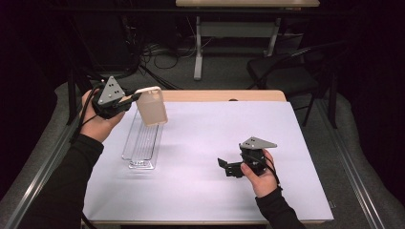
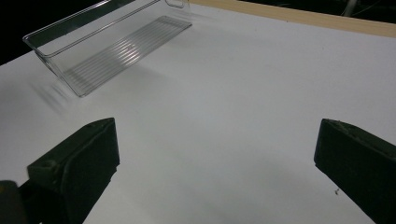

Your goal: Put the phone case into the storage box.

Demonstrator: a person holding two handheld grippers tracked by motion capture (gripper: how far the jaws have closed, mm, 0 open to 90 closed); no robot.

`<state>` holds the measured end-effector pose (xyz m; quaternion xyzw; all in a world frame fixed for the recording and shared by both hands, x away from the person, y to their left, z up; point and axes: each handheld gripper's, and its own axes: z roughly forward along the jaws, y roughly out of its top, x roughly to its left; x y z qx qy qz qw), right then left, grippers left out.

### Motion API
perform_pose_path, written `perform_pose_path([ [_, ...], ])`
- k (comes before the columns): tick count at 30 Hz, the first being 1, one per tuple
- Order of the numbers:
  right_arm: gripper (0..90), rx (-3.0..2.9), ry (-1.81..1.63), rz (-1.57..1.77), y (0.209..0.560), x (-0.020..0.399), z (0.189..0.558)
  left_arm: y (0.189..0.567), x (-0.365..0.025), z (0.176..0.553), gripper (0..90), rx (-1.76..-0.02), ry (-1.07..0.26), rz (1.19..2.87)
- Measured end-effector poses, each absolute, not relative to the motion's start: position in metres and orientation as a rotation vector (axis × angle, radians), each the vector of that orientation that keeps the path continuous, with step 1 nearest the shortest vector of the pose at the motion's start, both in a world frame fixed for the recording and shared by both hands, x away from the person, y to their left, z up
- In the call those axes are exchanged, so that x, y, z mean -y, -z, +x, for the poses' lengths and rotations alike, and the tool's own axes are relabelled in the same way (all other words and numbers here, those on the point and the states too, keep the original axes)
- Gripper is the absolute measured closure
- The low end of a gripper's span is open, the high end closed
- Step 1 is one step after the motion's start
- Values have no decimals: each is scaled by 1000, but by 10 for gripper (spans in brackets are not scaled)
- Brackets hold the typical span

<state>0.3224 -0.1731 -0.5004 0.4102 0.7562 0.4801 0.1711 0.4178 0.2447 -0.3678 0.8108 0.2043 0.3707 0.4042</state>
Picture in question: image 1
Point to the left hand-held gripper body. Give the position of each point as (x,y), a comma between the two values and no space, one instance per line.
(110,92)

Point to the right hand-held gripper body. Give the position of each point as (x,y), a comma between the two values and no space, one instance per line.
(254,156)

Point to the beige phone case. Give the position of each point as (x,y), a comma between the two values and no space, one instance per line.
(152,106)

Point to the clear plastic packaging tray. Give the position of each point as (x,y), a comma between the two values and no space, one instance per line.
(141,146)

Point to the person's right hand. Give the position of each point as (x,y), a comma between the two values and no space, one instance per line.
(262,181)

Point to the person's left hand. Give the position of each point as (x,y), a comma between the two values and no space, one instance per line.
(98,125)

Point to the white table board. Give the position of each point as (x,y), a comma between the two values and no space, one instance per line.
(207,133)

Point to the black metal stand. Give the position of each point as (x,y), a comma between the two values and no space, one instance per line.
(333,95)
(72,95)

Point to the wooden table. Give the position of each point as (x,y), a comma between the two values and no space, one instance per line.
(223,95)

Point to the white-legged wooden desk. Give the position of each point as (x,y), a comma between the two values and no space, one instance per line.
(198,47)

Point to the black folding chair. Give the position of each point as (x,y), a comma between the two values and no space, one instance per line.
(286,73)

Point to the metal floor rail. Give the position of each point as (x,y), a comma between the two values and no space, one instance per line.
(47,159)
(350,165)

